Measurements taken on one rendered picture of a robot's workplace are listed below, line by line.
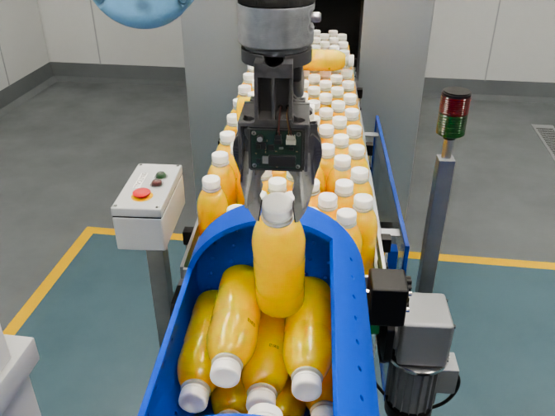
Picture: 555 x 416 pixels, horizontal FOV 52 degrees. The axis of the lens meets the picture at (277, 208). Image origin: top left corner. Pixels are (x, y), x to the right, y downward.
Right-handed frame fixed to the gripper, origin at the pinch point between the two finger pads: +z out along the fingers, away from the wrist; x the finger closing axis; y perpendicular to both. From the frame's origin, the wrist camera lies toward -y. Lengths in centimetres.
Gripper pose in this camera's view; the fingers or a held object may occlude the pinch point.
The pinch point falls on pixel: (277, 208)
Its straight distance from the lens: 68.7
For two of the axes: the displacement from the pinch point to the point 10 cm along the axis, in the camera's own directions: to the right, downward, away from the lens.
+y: -0.7, 5.1, -8.6
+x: 10.0, 0.4, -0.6
